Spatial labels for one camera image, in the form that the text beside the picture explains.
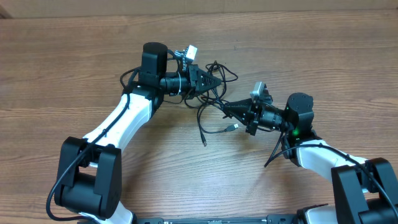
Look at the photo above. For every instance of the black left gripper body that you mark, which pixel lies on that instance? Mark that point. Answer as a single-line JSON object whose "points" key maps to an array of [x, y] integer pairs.
{"points": [[193, 70]]}

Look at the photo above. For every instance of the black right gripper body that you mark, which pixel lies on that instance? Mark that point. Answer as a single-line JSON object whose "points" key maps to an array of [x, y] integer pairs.
{"points": [[272, 117]]}

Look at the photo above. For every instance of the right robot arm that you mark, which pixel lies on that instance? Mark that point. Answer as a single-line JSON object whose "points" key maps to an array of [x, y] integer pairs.
{"points": [[364, 190]]}

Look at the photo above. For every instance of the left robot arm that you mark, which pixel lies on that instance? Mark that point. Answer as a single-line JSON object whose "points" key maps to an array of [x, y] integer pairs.
{"points": [[89, 176]]}

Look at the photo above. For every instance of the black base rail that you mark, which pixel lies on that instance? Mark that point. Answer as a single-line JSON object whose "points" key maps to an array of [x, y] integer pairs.
{"points": [[270, 219]]}

